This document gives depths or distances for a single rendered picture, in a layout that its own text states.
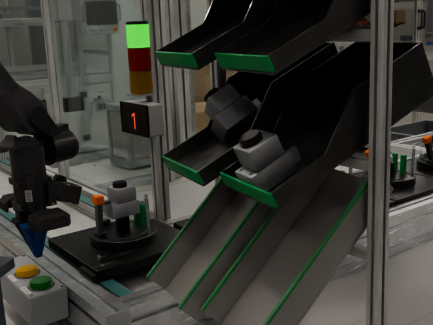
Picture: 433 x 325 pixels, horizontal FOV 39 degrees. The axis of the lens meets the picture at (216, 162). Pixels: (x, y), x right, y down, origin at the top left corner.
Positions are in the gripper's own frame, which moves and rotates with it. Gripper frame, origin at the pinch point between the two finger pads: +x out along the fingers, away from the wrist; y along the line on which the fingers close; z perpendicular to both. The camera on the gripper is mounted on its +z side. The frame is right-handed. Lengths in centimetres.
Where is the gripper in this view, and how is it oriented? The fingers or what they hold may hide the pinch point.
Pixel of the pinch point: (36, 238)
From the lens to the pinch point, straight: 112.2
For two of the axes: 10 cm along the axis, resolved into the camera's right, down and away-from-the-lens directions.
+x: 0.4, 9.7, 2.2
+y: -6.0, -1.6, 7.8
